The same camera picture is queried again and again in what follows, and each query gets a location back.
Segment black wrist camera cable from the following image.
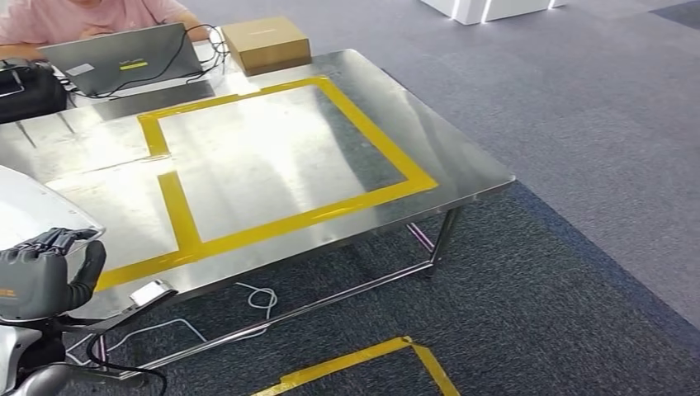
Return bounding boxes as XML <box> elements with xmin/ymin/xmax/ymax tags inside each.
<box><xmin>86</xmin><ymin>333</ymin><xmax>168</xmax><ymax>396</ymax></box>

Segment small yellow tape frame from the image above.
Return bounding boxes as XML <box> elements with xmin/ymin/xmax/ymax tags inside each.
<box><xmin>93</xmin><ymin>246</ymin><xmax>201</xmax><ymax>294</ymax></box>

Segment yellow floor tape strip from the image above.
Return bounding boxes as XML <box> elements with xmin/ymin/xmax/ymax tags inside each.
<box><xmin>251</xmin><ymin>336</ymin><xmax>461</xmax><ymax>396</ymax></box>

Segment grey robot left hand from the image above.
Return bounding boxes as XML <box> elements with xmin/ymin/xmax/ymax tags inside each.
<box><xmin>0</xmin><ymin>226</ymin><xmax>107</xmax><ymax>323</ymax></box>

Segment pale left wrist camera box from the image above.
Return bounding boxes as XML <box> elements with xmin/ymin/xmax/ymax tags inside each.
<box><xmin>130</xmin><ymin>280</ymin><xmax>177</xmax><ymax>307</ymax></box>

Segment large yellow tape frame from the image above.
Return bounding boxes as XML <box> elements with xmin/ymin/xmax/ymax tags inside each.
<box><xmin>136</xmin><ymin>75</ymin><xmax>440</xmax><ymax>261</ymax></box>

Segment black laptop cables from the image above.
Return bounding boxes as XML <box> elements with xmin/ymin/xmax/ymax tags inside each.
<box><xmin>57</xmin><ymin>22</ymin><xmax>231</xmax><ymax>101</ymax></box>

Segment grey laptop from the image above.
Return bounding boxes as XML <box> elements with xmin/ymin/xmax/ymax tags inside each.
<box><xmin>36</xmin><ymin>21</ymin><xmax>205</xmax><ymax>98</ymax></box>

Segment white plastic cover part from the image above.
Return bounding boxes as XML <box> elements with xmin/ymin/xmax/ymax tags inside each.
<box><xmin>0</xmin><ymin>165</ymin><xmax>106</xmax><ymax>252</ymax></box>

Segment person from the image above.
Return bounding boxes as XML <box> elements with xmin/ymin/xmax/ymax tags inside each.
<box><xmin>0</xmin><ymin>0</ymin><xmax>211</xmax><ymax>61</ymax></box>

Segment brown cardboard box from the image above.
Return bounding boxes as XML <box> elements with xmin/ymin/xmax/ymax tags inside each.
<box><xmin>220</xmin><ymin>16</ymin><xmax>313</xmax><ymax>78</ymax></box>

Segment steel workbench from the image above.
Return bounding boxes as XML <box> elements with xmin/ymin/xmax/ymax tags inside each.
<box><xmin>0</xmin><ymin>48</ymin><xmax>516</xmax><ymax>378</ymax></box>

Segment white lit platform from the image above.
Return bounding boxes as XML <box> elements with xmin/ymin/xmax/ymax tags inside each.
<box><xmin>419</xmin><ymin>0</ymin><xmax>567</xmax><ymax>26</ymax></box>

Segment black equipment case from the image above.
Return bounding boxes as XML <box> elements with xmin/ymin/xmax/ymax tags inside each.
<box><xmin>0</xmin><ymin>57</ymin><xmax>69</xmax><ymax>125</ymax></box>

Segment white floor cable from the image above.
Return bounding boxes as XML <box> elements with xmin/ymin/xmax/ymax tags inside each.
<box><xmin>65</xmin><ymin>282</ymin><xmax>279</xmax><ymax>367</ymax></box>

